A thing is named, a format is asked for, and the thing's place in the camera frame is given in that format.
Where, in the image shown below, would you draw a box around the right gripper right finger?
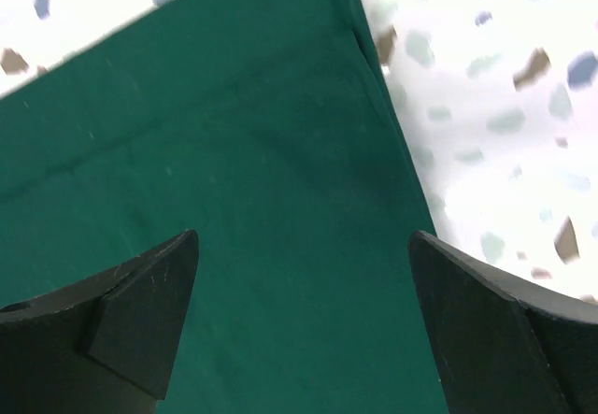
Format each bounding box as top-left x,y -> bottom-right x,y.
408,232 -> 597,414

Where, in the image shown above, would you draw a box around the green surgical cloth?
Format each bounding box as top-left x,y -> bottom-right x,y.
1,0 -> 447,413

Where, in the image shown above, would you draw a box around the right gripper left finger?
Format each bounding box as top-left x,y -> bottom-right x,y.
1,230 -> 199,414

